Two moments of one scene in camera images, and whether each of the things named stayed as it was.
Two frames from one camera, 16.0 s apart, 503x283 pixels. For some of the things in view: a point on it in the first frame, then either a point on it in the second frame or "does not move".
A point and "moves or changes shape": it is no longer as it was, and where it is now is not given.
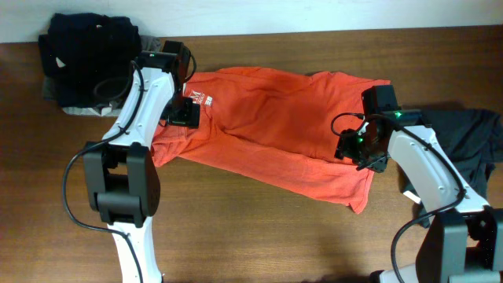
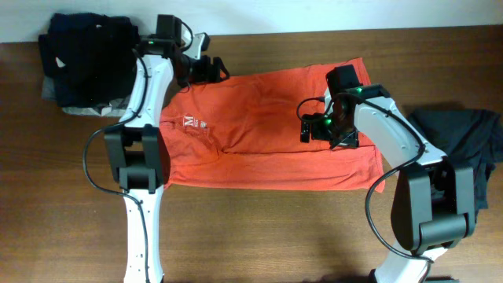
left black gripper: x=189 y=115 -> x=204 y=75
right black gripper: x=345 y=147 -> x=348 y=140
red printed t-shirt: x=273 y=127 moves or changes shape
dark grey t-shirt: x=473 y=138 does not move
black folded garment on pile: x=91 y=56 does not move
